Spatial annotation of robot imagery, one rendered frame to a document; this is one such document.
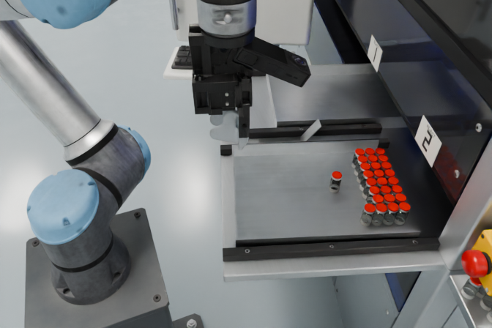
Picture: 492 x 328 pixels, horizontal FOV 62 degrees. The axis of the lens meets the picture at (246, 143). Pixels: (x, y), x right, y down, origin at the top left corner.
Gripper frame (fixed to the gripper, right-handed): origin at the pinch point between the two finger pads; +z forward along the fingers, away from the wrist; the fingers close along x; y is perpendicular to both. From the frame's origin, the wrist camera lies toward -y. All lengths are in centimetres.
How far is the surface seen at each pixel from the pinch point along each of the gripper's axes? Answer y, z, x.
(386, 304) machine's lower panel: -35, 55, 2
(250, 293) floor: -4, 110, -33
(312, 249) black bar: -11.7, 19.7, 7.6
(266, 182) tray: -5.2, 21.4, -11.0
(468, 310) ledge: -35.8, 21.8, 19.5
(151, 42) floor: 60, 109, -251
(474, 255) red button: -32.5, 8.4, 17.8
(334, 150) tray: -22.1, 20.7, -19.6
